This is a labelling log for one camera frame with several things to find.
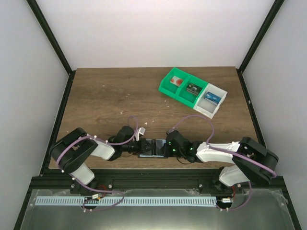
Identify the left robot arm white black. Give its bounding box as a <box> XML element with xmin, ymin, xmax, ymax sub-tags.
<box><xmin>49</xmin><ymin>126</ymin><xmax>156</xmax><ymax>192</ymax></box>

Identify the white bin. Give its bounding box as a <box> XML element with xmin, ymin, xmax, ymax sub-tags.
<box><xmin>193</xmin><ymin>83</ymin><xmax>227</xmax><ymax>119</ymax></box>

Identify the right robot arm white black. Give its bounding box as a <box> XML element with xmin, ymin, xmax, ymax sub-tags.
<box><xmin>153</xmin><ymin>131</ymin><xmax>279</xmax><ymax>187</ymax></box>

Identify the red white card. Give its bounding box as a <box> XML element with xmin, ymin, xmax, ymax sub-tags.
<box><xmin>170</xmin><ymin>76</ymin><xmax>184</xmax><ymax>87</ymax></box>

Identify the black card holder wallet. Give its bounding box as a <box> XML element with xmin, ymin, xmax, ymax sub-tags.
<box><xmin>138</xmin><ymin>139</ymin><xmax>167</xmax><ymax>159</ymax></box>

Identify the right black frame post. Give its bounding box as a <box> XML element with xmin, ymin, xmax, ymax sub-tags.
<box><xmin>236</xmin><ymin>0</ymin><xmax>285</xmax><ymax>72</ymax></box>

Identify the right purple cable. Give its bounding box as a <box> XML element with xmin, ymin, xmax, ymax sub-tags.
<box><xmin>167</xmin><ymin>115</ymin><xmax>278</xmax><ymax>211</ymax></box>

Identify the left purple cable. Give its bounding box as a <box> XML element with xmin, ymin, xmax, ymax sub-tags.
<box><xmin>56</xmin><ymin>115</ymin><xmax>141</xmax><ymax>194</ymax></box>

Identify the green bin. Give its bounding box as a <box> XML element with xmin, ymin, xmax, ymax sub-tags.
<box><xmin>176</xmin><ymin>75</ymin><xmax>209</xmax><ymax>108</ymax></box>
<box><xmin>158</xmin><ymin>68</ymin><xmax>190</xmax><ymax>99</ymax></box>

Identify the black card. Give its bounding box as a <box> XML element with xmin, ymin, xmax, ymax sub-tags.
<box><xmin>186</xmin><ymin>83</ymin><xmax>202</xmax><ymax>95</ymax></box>

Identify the purple cable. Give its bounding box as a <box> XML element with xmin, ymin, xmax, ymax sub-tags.
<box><xmin>56</xmin><ymin>115</ymin><xmax>141</xmax><ymax>194</ymax></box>
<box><xmin>167</xmin><ymin>115</ymin><xmax>278</xmax><ymax>211</ymax></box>

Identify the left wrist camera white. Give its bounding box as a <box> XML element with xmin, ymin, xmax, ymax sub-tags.
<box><xmin>135</xmin><ymin>127</ymin><xmax>146</xmax><ymax>141</ymax></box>

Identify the grey vip card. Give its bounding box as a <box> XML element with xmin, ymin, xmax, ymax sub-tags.
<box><xmin>154</xmin><ymin>139</ymin><xmax>166</xmax><ymax>158</ymax></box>

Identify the green bin middle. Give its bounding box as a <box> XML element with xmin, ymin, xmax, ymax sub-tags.
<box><xmin>176</xmin><ymin>75</ymin><xmax>209</xmax><ymax>108</ymax></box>

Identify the black aluminium front rail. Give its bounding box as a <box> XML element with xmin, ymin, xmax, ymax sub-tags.
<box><xmin>31</xmin><ymin>169</ymin><xmax>283</xmax><ymax>195</ymax></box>

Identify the black frame post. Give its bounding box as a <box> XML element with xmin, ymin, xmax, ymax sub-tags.
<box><xmin>25</xmin><ymin>0</ymin><xmax>74</xmax><ymax>75</ymax></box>
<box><xmin>236</xmin><ymin>0</ymin><xmax>285</xmax><ymax>72</ymax></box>

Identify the left black frame post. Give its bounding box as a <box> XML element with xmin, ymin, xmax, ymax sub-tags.
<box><xmin>25</xmin><ymin>0</ymin><xmax>74</xmax><ymax>75</ymax></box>

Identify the light blue slotted cable duct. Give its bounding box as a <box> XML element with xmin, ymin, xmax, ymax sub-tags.
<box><xmin>35</xmin><ymin>196</ymin><xmax>217</xmax><ymax>207</ymax></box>

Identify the blue card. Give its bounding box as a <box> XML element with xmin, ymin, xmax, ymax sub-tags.
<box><xmin>204</xmin><ymin>92</ymin><xmax>221</xmax><ymax>105</ymax></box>

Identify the green bin left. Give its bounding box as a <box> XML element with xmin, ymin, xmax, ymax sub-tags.
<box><xmin>158</xmin><ymin>68</ymin><xmax>190</xmax><ymax>99</ymax></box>

